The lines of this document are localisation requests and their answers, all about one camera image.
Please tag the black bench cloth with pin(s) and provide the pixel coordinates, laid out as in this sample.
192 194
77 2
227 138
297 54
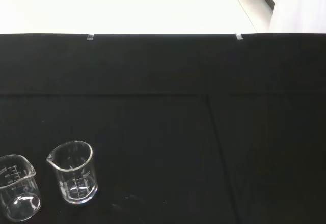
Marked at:
163 107

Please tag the clear cloth clip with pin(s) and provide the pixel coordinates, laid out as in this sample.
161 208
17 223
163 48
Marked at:
239 36
90 37

